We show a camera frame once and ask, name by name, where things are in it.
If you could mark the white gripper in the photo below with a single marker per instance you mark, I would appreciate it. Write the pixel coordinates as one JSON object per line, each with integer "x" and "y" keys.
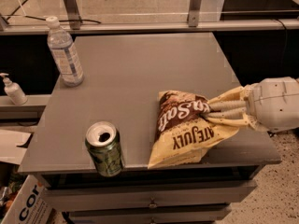
{"x": 274, "y": 104}

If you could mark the brown chip bag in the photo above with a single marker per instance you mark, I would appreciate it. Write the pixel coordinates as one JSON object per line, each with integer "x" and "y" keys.
{"x": 182, "y": 134}

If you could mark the green soda can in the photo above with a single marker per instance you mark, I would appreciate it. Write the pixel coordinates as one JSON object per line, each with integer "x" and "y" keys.
{"x": 103, "y": 143}

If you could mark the grey drawer cabinet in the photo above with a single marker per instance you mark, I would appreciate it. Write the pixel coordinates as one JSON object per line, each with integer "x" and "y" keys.
{"x": 123, "y": 75}

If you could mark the clear plastic water bottle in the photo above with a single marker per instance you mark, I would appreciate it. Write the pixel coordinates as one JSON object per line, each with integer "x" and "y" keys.
{"x": 64, "y": 53}

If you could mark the white pump dispenser bottle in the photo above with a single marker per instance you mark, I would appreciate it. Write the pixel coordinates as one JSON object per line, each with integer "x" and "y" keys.
{"x": 13, "y": 90}

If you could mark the white cardboard box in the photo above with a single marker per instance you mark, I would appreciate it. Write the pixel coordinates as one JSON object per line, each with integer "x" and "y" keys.
{"x": 28, "y": 207}

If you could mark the metal railing frame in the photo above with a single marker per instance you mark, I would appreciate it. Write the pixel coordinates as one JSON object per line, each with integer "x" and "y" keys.
{"x": 140, "y": 16}

